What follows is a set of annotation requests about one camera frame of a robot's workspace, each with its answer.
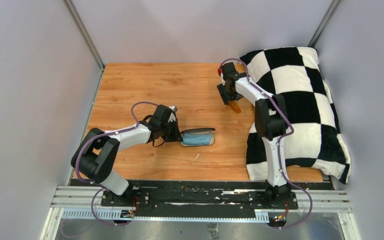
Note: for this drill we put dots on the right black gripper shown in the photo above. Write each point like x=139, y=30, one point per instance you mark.
x=227, y=98

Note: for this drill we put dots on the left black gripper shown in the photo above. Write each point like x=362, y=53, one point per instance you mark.
x=176, y=136

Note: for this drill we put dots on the light blue cleaning cloth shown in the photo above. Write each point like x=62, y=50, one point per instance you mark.
x=190, y=139

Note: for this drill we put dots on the orange sunglasses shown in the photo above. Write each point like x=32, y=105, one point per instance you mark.
x=234, y=106

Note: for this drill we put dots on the black glasses case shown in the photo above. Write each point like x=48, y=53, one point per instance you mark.
x=198, y=131

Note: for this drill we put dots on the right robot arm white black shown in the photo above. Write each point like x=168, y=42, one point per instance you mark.
x=270, y=122

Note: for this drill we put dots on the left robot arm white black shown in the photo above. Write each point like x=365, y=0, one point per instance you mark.
x=95, y=157

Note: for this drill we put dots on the black white checkered blanket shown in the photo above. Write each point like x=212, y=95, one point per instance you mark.
x=293, y=73

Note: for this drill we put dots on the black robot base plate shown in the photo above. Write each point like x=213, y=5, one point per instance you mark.
x=196, y=199

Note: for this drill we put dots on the aluminium rail frame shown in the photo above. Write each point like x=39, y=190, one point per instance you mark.
x=81, y=202

